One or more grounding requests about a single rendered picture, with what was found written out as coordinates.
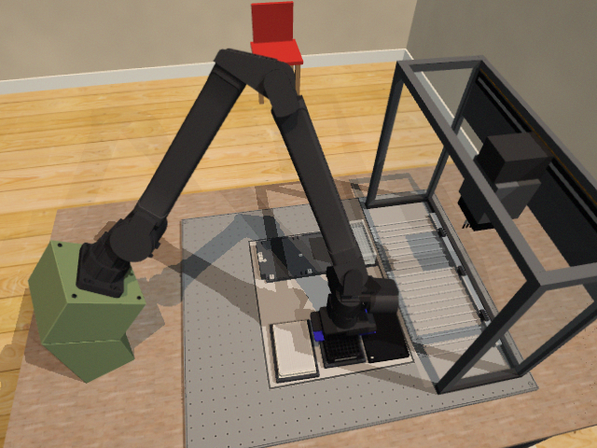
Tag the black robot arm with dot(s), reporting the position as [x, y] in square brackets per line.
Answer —
[102, 264]

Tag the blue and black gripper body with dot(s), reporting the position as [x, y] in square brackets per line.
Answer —
[339, 323]

